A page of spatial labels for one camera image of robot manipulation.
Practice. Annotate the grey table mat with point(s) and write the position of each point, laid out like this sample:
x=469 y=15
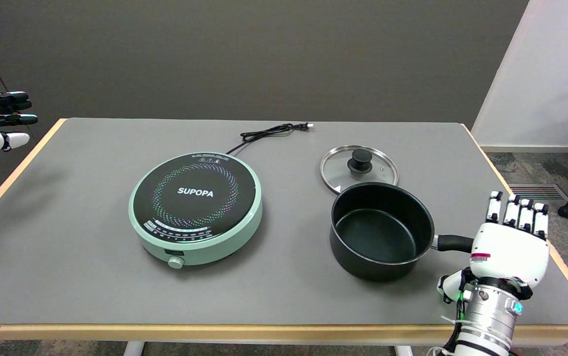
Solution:
x=66 y=247

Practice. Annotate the white table leg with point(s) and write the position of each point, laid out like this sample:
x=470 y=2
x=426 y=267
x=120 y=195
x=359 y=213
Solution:
x=133 y=349
x=403 y=351

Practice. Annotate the mint green induction cooker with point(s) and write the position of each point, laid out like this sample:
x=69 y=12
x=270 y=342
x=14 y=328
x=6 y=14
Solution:
x=195 y=207

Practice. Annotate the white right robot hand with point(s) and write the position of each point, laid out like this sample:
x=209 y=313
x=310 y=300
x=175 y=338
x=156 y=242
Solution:
x=509 y=252

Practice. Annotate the glass pot lid black knob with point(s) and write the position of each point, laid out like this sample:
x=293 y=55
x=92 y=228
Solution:
x=359 y=160

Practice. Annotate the floor vent grille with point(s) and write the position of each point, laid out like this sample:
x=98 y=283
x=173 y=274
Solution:
x=536 y=190

